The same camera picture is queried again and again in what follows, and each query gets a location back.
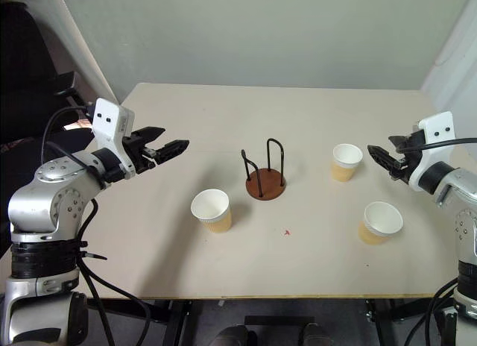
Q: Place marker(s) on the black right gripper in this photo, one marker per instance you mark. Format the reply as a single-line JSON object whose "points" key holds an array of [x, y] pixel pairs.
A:
{"points": [[410, 154]]}

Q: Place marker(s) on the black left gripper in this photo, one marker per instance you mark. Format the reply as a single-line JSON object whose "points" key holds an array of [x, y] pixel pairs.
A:
{"points": [[138, 154]]}

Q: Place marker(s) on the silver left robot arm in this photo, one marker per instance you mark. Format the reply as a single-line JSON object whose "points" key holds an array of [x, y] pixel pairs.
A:
{"points": [[33, 208]]}

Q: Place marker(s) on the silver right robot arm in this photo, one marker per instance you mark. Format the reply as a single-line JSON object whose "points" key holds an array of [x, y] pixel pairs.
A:
{"points": [[460, 197]]}

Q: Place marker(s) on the tan paper cup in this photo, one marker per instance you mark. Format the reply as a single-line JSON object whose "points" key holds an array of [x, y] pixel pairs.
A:
{"points": [[214, 211], [346, 161], [380, 223]]}

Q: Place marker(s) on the white curtain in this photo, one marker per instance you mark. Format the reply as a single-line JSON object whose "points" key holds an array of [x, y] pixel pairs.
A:
{"points": [[454, 55]]}

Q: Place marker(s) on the white partition panel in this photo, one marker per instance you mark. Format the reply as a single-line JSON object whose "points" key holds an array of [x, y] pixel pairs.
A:
{"points": [[87, 44]]}

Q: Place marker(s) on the small red scrap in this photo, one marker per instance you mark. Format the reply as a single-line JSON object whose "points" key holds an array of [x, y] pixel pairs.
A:
{"points": [[287, 232]]}

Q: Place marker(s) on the black office chair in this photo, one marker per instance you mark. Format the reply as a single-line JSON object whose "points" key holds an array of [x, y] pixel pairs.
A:
{"points": [[22, 62]]}

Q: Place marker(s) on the dark rounded shape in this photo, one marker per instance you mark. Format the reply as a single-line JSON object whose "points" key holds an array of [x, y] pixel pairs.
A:
{"points": [[316, 335], [234, 336]]}

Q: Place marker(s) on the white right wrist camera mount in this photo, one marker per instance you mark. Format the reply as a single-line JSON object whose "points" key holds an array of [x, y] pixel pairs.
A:
{"points": [[439, 128]]}

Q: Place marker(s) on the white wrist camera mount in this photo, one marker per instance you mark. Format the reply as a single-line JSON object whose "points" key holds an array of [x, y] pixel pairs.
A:
{"points": [[109, 118], [439, 128]]}

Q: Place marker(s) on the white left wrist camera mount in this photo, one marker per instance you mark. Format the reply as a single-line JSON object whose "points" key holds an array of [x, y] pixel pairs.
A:
{"points": [[109, 118]]}

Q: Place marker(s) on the black table frame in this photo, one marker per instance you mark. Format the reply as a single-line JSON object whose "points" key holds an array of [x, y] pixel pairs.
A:
{"points": [[179, 320]]}

